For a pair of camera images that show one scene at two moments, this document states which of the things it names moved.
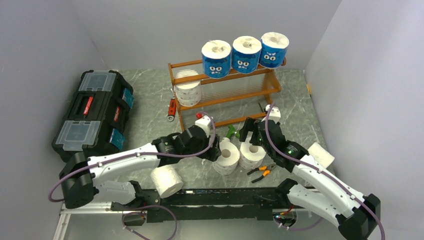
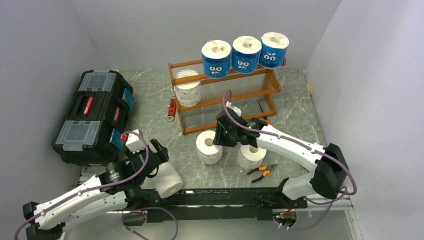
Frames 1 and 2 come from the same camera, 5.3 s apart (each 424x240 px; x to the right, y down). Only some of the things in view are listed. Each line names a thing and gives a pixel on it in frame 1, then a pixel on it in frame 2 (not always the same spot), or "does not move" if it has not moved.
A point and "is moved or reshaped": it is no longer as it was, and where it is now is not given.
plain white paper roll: x=167 y=180 does not move
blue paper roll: x=245 y=54 does not move
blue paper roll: x=273 y=49 does not move
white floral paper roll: x=188 y=94 does not move
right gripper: x=248 y=126 -> x=219 y=139
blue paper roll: x=216 y=57 does not move
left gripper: x=214 y=154 -> x=162 y=150
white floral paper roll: x=228 y=162 is moved or reshaped
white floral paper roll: x=251 y=156 does not move
